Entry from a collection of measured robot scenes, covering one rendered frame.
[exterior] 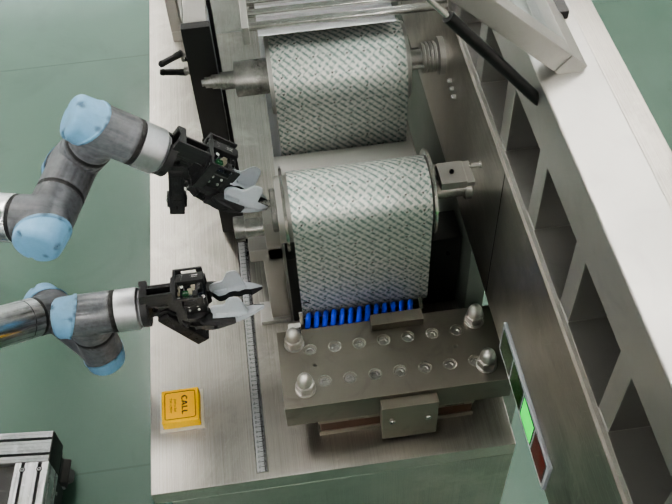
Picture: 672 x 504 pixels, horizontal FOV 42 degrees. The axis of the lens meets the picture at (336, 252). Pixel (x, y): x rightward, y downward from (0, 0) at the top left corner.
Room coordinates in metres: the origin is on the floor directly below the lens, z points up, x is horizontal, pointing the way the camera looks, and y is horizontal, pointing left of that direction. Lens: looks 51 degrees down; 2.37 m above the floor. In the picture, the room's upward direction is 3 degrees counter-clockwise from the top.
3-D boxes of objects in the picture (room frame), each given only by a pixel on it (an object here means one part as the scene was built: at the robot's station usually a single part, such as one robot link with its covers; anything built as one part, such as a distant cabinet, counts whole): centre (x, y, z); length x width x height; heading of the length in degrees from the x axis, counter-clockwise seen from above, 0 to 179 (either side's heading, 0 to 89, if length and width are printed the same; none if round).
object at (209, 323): (0.91, 0.23, 1.09); 0.09 x 0.05 x 0.02; 86
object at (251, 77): (1.25, 0.13, 1.33); 0.06 x 0.06 x 0.06; 5
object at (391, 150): (1.14, -0.02, 1.17); 0.26 x 0.12 x 0.12; 95
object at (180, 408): (0.83, 0.31, 0.91); 0.07 x 0.07 x 0.02; 5
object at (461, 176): (1.03, -0.21, 1.28); 0.06 x 0.05 x 0.02; 95
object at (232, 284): (0.96, 0.18, 1.11); 0.09 x 0.03 x 0.06; 104
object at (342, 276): (0.96, -0.05, 1.12); 0.23 x 0.01 x 0.18; 95
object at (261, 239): (1.04, 0.13, 1.05); 0.06 x 0.05 x 0.31; 95
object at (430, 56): (1.28, -0.18, 1.33); 0.07 x 0.07 x 0.07; 5
